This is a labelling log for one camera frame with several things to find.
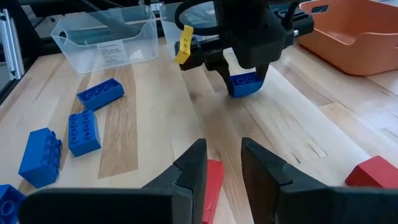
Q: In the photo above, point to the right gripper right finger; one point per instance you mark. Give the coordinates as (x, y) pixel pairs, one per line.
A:
(261, 186)

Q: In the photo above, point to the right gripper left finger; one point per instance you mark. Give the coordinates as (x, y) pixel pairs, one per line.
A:
(189, 186)

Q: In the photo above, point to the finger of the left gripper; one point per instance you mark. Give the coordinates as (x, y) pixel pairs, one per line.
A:
(219, 62)
(262, 73)

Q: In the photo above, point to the blue plastic building block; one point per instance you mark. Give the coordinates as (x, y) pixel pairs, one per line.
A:
(37, 161)
(84, 137)
(9, 202)
(245, 87)
(99, 96)

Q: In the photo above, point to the red wooden block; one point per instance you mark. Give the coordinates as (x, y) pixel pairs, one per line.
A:
(373, 175)
(214, 186)

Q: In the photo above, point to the orange plastic bin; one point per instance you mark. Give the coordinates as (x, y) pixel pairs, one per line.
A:
(357, 56)

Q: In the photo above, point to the silver aluminium post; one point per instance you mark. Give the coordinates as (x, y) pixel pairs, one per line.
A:
(11, 43)

